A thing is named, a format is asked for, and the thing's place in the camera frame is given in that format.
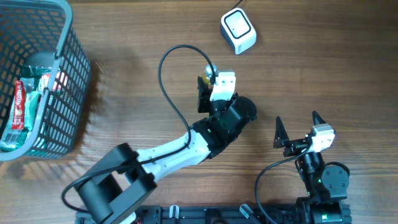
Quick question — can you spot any white barcode scanner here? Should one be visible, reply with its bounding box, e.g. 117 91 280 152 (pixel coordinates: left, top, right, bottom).
220 7 257 55

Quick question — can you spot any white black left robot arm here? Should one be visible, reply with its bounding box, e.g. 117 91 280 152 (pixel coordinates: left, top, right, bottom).
75 77 257 223

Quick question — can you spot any yellow dish soap bottle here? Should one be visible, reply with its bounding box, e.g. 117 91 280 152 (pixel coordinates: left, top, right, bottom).
201 64 218 88

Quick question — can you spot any black camera cable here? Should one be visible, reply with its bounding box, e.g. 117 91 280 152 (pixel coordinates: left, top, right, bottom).
60 44 218 214
254 136 313 224

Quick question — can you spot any black left camera cable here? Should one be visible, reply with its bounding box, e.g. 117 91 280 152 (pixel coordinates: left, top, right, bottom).
60 44 218 214

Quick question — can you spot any grey plastic shopping basket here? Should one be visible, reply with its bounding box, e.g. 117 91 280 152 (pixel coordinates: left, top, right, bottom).
1 0 91 161

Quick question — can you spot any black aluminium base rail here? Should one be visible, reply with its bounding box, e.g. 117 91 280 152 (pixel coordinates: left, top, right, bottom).
74 203 352 224

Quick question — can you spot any black right camera cable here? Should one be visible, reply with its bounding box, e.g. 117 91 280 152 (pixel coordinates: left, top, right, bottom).
254 136 313 224

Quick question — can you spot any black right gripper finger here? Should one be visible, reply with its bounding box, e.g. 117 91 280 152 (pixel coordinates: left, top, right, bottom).
273 116 290 148
312 111 326 125

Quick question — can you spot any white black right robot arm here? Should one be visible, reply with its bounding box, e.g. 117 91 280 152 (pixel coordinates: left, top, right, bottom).
273 111 352 223

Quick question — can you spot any red Nescafe stick sachet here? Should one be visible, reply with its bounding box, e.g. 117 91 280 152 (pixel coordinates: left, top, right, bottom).
11 80 25 130

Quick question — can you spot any green 3M product package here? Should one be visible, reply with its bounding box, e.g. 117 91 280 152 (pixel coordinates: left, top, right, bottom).
1 66 52 152

